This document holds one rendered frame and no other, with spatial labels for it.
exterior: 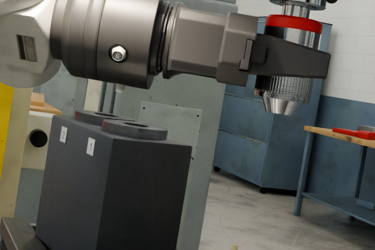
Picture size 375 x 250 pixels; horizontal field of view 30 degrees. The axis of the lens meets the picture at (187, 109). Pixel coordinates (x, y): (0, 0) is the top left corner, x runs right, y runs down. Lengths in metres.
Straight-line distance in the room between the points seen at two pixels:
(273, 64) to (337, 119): 7.39
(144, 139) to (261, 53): 0.39
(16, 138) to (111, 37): 1.74
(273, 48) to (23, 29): 0.20
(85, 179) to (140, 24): 0.43
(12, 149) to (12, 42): 1.70
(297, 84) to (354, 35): 7.39
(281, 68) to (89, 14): 0.16
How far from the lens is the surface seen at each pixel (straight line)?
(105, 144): 0.89
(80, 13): 0.56
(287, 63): 0.56
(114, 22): 0.55
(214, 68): 0.54
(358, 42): 7.87
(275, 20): 0.57
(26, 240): 1.08
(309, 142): 6.92
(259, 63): 0.55
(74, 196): 0.97
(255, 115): 8.17
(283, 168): 7.98
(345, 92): 7.92
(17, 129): 2.27
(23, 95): 2.26
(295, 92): 0.57
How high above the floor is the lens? 1.21
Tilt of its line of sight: 3 degrees down
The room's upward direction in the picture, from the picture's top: 9 degrees clockwise
